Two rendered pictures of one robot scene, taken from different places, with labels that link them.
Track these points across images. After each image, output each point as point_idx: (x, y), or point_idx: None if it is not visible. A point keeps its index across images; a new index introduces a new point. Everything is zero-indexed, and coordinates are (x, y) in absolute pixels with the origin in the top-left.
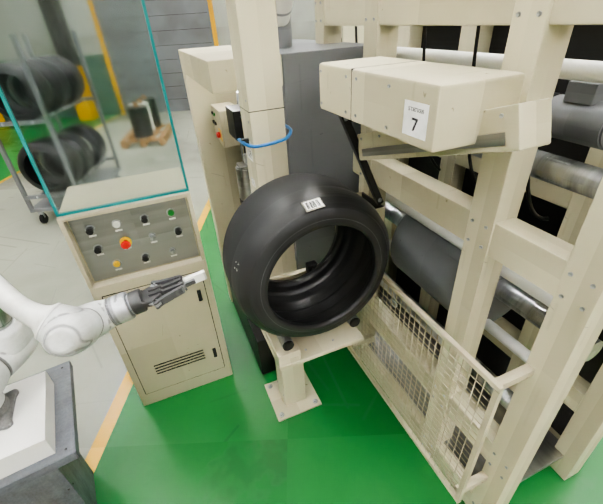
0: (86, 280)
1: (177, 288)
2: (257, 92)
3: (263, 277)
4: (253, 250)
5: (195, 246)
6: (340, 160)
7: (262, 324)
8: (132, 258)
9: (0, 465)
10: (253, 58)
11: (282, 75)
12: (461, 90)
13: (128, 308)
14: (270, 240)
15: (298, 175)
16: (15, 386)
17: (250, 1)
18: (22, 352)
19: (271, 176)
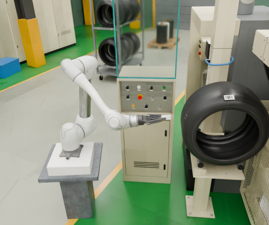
0: (119, 109)
1: (158, 119)
2: (219, 39)
3: (196, 125)
4: (195, 111)
5: (171, 107)
6: (264, 80)
7: (190, 148)
8: (140, 105)
9: (72, 169)
10: (221, 24)
11: (238, 30)
12: None
13: (136, 121)
14: (204, 108)
15: (228, 82)
16: (82, 143)
17: (226, 0)
18: (89, 130)
19: (217, 80)
